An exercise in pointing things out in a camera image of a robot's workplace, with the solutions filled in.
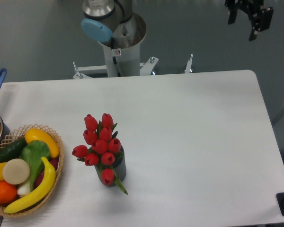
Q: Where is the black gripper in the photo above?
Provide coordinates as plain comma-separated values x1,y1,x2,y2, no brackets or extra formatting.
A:
224,0,264,41

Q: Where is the red tulip bouquet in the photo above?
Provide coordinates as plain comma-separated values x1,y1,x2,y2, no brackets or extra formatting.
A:
72,113,128,195

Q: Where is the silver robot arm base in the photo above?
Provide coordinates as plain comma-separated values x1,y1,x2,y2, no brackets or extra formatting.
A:
81,0,146,49

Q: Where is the grey ribbed vase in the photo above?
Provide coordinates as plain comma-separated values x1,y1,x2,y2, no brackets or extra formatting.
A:
95,146,126,184

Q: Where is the dark red radish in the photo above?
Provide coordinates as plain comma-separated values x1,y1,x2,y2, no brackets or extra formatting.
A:
35,158,59,188

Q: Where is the green bok choy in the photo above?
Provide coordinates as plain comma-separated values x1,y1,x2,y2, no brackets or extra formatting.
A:
18,140,50,197

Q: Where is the woven wicker basket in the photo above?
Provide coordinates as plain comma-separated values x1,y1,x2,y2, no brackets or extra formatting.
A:
0,124,64,218

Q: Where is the green cucumber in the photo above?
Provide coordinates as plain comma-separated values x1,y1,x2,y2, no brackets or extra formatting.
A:
0,137,27,163

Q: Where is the yellow banana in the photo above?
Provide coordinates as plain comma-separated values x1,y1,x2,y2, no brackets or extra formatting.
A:
4,157,56,214

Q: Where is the beige round disc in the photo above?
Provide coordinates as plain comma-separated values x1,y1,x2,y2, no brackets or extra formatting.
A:
2,158,30,185

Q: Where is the orange fruit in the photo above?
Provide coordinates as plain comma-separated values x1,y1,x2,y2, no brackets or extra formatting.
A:
0,181,18,205

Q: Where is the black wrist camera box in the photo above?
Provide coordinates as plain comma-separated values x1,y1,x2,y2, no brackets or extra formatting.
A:
257,7,274,31

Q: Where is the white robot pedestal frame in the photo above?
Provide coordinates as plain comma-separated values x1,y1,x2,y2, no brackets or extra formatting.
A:
72,41,194,79

